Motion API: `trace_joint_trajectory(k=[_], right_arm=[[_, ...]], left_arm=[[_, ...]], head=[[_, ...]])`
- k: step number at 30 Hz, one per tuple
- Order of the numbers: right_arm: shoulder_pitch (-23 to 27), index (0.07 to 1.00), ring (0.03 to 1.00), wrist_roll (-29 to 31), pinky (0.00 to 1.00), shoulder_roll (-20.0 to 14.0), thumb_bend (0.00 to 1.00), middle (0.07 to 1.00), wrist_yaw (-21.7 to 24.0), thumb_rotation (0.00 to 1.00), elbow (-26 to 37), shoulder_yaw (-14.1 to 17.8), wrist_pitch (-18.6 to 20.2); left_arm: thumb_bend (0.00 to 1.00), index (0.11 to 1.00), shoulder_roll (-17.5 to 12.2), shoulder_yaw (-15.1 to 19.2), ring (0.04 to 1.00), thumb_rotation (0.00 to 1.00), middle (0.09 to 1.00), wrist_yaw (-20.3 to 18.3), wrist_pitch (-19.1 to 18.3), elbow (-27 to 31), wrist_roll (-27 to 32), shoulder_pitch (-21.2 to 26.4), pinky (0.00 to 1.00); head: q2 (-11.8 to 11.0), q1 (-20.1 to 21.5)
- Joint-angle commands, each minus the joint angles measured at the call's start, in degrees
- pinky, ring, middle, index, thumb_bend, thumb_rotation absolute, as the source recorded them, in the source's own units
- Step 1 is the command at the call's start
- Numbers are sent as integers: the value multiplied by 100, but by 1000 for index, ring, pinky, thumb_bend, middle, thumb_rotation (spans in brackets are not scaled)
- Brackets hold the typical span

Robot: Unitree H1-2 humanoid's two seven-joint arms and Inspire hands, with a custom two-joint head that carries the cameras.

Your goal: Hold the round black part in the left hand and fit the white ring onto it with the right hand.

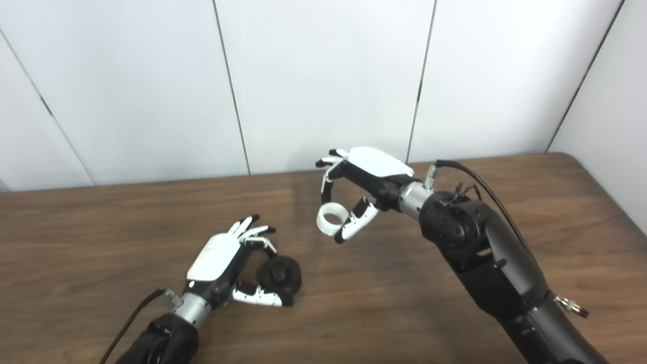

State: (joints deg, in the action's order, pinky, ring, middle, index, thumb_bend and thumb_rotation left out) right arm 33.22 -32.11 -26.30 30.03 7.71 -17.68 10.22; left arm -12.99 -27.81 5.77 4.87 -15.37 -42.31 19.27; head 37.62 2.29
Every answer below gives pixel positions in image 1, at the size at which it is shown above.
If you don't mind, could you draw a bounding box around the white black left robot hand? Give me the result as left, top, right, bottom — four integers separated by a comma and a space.
183, 215, 295, 309

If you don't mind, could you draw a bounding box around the round black part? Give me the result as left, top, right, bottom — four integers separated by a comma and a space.
256, 256, 304, 296

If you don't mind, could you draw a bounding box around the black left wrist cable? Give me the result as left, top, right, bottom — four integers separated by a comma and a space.
99, 288, 183, 364

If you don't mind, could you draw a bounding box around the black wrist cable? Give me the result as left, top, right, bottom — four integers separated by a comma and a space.
99, 288, 183, 364
425, 160, 532, 256

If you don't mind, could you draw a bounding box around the white ring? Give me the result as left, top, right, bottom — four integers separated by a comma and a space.
316, 202, 355, 238

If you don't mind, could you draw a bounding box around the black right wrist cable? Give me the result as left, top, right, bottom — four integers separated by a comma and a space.
425, 160, 532, 256

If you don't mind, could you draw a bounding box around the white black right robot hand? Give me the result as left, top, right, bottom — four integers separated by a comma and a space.
315, 147, 416, 245

